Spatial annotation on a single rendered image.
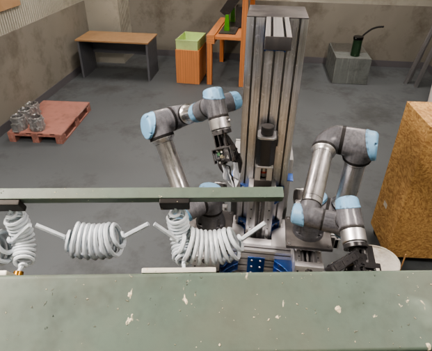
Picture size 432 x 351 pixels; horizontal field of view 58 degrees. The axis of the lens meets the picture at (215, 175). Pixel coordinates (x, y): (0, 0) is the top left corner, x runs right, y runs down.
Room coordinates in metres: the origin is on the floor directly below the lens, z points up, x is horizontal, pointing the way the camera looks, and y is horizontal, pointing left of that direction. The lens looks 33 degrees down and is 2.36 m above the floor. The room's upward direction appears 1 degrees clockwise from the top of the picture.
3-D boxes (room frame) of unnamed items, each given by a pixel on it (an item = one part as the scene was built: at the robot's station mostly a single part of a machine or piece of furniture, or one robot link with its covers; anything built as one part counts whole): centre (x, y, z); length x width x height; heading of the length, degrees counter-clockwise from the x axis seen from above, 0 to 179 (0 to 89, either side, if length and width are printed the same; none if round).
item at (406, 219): (2.49, -1.64, 0.63); 0.50 x 0.42 x 1.25; 88
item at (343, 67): (6.97, -2.40, 0.45); 0.96 x 0.75 x 0.90; 173
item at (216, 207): (1.55, 0.03, 1.20); 0.13 x 0.12 x 0.14; 129
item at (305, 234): (1.50, -0.47, 1.09); 0.15 x 0.15 x 0.10
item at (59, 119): (4.76, 2.20, 0.15); 1.06 x 0.73 x 0.30; 173
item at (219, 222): (1.55, 0.02, 1.09); 0.15 x 0.15 x 0.10
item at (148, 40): (6.83, 1.71, 0.33); 1.24 x 0.63 x 0.65; 83
